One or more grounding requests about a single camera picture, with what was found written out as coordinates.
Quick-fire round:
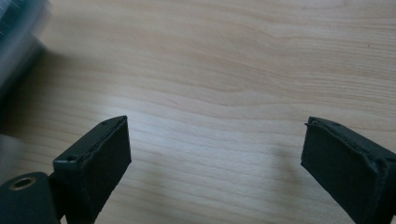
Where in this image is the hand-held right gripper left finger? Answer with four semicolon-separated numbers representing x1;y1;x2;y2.
52;115;133;224

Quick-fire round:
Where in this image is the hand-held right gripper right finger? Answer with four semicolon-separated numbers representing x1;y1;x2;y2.
300;116;396;224

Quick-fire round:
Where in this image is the blurred dark grey object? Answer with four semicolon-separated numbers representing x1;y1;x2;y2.
0;0;52;104

